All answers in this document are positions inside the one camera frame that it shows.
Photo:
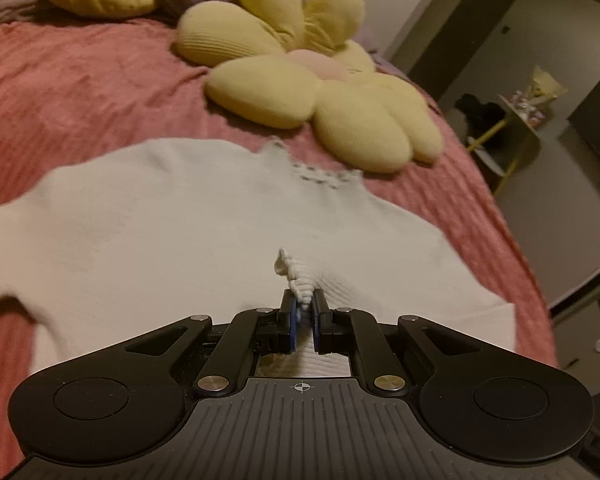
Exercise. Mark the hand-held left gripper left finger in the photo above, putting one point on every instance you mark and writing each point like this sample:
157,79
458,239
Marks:
290,326

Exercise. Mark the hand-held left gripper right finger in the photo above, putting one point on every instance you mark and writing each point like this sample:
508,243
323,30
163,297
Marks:
316,327

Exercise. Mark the white knit sweater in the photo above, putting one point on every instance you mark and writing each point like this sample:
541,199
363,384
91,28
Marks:
180,230

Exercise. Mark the yellow flower-shaped pillow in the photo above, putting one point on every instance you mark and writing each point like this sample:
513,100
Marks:
280,85

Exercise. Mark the black bag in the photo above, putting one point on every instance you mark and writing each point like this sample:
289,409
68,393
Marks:
480,112

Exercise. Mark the round side table yellow legs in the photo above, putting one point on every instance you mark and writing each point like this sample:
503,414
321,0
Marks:
517,125

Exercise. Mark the pink ribbed blanket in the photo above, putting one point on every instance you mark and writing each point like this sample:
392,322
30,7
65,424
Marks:
90,90

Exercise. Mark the wrapped flower bouquet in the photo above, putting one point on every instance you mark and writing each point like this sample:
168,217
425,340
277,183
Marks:
542,85

